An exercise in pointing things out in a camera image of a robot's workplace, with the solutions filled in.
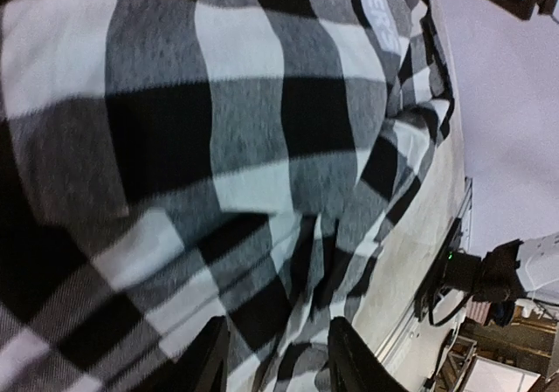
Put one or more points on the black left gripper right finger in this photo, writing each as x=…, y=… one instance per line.
x=352, y=366

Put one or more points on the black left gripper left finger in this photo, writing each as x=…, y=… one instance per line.
x=203, y=366

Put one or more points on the black white checkered shirt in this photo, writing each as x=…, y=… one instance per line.
x=165, y=162

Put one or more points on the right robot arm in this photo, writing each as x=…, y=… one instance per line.
x=506, y=60

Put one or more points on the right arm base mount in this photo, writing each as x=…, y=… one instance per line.
x=431, y=291

